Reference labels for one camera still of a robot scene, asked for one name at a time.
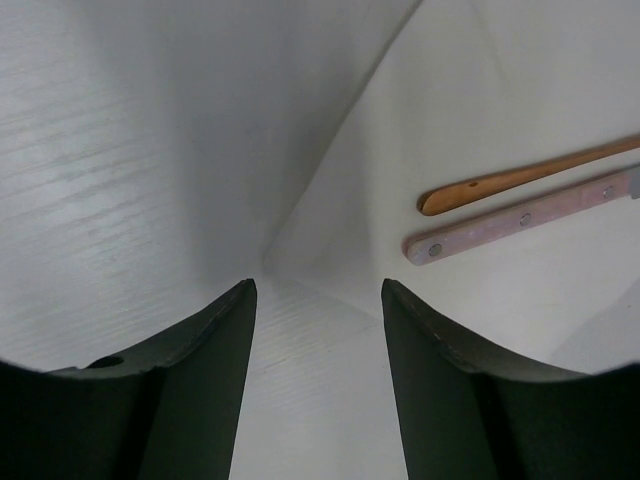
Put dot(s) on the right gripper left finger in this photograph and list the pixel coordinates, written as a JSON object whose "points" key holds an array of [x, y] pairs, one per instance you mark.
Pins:
{"points": [[165, 408]]}

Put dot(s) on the gold fork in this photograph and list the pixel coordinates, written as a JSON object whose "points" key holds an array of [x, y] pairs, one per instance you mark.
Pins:
{"points": [[450, 197]]}

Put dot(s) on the pink handled knife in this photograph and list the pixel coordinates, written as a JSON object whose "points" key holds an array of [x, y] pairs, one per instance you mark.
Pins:
{"points": [[427, 247]]}

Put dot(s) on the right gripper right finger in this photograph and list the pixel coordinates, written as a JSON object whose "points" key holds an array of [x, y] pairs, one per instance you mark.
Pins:
{"points": [[469, 408]]}

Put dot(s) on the white paper napkin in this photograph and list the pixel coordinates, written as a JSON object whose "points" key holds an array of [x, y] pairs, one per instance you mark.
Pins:
{"points": [[471, 88]]}

